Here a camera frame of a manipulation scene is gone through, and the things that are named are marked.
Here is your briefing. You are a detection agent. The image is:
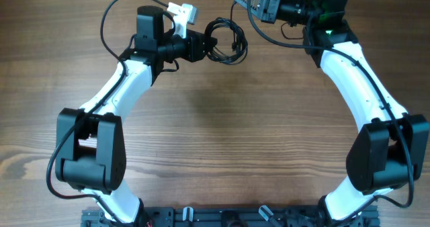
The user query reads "black USB cable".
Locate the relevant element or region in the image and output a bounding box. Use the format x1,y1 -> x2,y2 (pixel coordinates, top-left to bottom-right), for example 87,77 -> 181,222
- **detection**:
204,1 -> 249,66

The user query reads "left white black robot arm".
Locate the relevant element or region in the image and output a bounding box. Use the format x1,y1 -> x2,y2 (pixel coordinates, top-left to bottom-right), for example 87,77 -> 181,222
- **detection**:
46,3 -> 217,226

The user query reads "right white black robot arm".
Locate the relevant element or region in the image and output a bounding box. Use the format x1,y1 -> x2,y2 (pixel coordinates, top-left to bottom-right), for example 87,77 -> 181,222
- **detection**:
234,0 -> 429,226

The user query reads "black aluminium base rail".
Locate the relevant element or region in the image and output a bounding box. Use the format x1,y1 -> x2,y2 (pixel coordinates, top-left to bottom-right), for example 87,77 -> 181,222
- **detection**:
80,206 -> 381,227

